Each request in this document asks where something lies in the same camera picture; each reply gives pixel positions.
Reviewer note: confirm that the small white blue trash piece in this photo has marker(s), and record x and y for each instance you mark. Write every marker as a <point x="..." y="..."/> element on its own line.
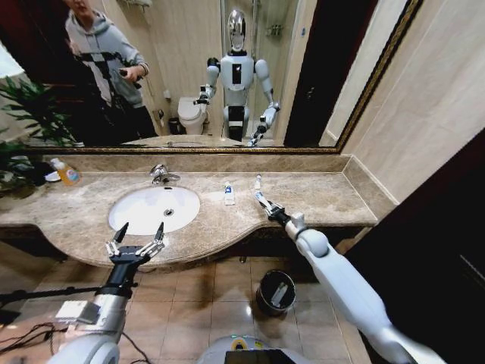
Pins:
<point x="259" y="195"/>

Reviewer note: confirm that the large framed wall mirror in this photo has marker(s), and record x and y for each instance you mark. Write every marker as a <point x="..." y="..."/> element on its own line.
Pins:
<point x="182" y="57"/>

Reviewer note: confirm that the chrome faucet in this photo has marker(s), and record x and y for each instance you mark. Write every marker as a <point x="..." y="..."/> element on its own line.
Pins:
<point x="161" y="173"/>

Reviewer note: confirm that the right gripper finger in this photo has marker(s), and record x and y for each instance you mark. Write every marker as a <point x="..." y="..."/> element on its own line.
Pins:
<point x="264" y="208"/>
<point x="273" y="204"/>

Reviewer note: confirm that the black stand rod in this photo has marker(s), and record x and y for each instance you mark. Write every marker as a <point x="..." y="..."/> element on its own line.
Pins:
<point x="45" y="293"/>

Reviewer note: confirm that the metal sink drain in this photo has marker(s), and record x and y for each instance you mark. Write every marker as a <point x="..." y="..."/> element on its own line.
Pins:
<point x="169" y="212"/>

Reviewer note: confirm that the white blue toothpaste tube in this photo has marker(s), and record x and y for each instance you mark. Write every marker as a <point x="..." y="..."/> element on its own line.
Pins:
<point x="229" y="193"/>

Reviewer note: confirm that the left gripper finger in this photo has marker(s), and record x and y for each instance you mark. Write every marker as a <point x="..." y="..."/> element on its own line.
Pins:
<point x="159" y="235"/>
<point x="120" y="233"/>

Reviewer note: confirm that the dark wooden door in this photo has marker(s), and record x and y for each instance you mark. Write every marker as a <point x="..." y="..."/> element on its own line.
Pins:
<point x="435" y="246"/>

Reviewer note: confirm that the black round trash bin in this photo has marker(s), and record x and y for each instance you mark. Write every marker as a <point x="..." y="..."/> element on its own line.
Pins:
<point x="265" y="299"/>

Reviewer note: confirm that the orange soap pump bottle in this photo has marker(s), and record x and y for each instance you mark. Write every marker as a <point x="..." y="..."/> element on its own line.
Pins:
<point x="70" y="176"/>

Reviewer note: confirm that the white oval sink basin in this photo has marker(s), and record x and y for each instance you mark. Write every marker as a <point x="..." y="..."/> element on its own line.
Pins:
<point x="144" y="212"/>

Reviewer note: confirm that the small white tube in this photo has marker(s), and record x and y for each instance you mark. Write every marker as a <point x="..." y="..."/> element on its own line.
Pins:
<point x="258" y="182"/>

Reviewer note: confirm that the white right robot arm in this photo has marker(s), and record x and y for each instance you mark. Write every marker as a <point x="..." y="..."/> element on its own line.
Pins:
<point x="341" y="273"/>

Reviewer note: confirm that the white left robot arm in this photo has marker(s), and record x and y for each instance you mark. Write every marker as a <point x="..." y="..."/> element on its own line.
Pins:
<point x="96" y="333"/>

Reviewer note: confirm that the green potted plant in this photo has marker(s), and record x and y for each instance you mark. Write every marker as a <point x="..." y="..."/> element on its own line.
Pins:
<point x="17" y="167"/>

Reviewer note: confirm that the white robot front shell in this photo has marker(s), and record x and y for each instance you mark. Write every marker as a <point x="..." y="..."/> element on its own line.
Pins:
<point x="216" y="350"/>

